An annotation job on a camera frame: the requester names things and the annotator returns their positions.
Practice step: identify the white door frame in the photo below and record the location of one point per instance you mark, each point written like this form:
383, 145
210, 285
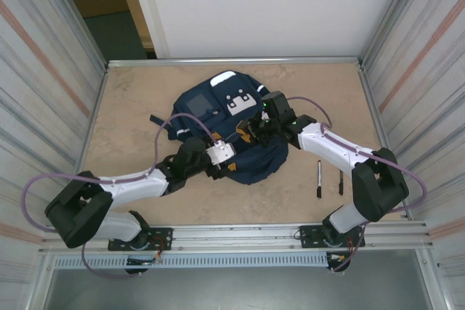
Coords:
145, 8

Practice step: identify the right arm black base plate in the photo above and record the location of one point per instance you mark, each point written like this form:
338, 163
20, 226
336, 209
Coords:
309, 235

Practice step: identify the aluminium table side rail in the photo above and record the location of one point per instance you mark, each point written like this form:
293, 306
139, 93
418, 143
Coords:
379, 125
91, 125

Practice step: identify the navy blue backpack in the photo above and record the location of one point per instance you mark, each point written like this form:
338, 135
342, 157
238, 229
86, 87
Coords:
214, 114

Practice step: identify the grey metal shelf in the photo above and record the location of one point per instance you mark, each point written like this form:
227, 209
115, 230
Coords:
232, 288

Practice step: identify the white black marker pen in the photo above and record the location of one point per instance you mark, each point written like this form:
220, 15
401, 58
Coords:
318, 177

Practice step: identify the long aluminium mounting rail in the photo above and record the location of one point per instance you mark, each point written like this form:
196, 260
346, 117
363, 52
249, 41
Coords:
236, 232

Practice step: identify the aluminium table end bar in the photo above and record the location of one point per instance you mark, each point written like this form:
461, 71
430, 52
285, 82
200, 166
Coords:
232, 62

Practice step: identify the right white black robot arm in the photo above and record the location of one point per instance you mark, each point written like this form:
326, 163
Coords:
378, 186

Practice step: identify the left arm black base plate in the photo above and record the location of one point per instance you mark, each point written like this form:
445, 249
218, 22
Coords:
163, 237

